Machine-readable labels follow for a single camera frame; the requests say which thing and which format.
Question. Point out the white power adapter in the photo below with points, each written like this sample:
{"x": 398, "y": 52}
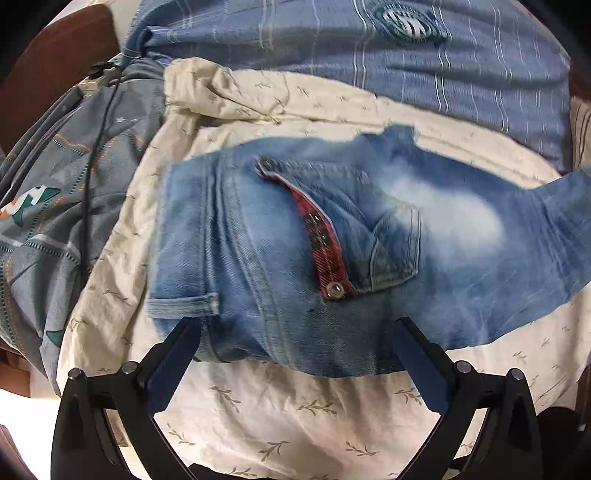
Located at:
{"x": 93, "y": 83}

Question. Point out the cream leaf-print bedsheet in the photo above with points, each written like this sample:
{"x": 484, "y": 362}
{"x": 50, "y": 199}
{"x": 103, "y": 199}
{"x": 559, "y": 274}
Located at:
{"x": 277, "y": 415}

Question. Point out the brown wooden headboard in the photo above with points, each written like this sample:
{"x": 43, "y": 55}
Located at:
{"x": 46, "y": 60}

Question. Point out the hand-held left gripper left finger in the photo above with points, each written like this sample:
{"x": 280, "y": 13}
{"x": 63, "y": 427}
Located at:
{"x": 178, "y": 364}

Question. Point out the light blue denim pants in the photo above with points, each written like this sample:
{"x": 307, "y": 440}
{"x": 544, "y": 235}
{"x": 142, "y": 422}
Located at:
{"x": 277, "y": 277}

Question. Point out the blue plaid quilt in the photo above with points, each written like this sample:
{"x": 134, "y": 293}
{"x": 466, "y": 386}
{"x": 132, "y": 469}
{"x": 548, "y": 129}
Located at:
{"x": 323, "y": 37}

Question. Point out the grey patterned blanket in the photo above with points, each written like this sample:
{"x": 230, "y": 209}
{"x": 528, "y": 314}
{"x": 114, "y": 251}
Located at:
{"x": 41, "y": 258}

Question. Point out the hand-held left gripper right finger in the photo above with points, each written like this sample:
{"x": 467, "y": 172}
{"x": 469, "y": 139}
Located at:
{"x": 422, "y": 369}

